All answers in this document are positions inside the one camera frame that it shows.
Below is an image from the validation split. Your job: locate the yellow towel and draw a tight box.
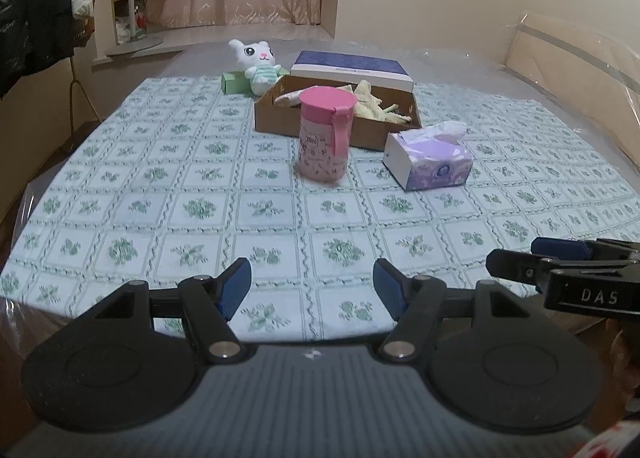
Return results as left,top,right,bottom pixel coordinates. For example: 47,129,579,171
350,80,413,125

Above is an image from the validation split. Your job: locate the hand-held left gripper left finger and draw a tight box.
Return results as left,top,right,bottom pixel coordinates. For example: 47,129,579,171
67,258,254,365

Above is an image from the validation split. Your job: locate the glossy black puffer jacket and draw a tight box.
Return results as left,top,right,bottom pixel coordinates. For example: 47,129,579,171
0,0,33,98

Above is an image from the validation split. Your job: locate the white cat plush toy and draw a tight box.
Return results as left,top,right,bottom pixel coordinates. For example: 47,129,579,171
228,38,283,96

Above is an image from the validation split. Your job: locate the small green box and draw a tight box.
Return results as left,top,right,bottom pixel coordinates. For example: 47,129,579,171
221,66,291,94

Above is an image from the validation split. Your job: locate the plastic-wrapped mattress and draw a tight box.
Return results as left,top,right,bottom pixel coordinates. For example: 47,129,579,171
0,35,640,339

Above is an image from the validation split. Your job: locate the blue and white box lid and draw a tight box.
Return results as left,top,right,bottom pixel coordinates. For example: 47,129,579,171
290,50,415,93

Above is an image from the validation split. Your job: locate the brown jacket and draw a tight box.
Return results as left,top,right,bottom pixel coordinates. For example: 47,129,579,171
72,15,97,48

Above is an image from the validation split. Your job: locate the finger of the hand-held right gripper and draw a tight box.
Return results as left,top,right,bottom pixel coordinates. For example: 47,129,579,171
486,249,640,287
530,237,640,265

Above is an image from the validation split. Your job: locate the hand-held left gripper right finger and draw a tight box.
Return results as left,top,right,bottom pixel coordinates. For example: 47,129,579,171
372,258,551,362

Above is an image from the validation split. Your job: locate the green floral tablecloth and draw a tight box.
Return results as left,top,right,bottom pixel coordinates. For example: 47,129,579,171
0,75,640,344

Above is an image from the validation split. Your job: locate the pink lidded cup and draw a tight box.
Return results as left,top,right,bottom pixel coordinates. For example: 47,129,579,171
295,86,357,183

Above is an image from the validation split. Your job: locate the gold metal coat rack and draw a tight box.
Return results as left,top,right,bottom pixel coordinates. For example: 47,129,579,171
70,52,103,126

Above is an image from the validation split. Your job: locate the matte black jacket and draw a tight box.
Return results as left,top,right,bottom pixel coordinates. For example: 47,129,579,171
22,0,76,72

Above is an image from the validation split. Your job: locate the plastic-wrapped wooden headboard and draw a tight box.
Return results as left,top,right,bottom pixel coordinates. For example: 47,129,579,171
500,10,640,169

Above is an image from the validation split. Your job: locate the red and white patterned clothing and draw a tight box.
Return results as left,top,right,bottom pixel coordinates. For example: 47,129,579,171
582,418,640,458

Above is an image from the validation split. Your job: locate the brown cardboard box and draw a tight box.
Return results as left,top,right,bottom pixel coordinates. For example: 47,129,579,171
254,75,422,151

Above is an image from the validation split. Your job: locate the purple tissue box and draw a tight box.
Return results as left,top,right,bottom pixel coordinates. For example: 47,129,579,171
382,121,473,192

